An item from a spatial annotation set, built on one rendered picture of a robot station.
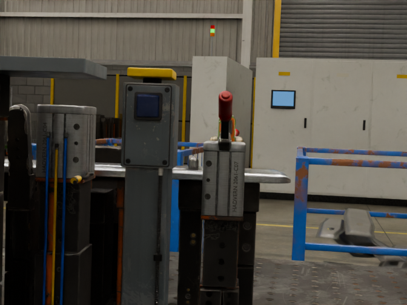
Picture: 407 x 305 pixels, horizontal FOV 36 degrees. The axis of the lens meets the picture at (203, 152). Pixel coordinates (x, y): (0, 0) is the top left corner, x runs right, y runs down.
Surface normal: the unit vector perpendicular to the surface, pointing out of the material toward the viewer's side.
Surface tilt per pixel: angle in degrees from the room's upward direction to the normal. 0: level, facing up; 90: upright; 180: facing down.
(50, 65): 90
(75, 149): 90
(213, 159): 90
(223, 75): 90
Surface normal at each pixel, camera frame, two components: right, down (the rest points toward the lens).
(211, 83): -0.22, 0.04
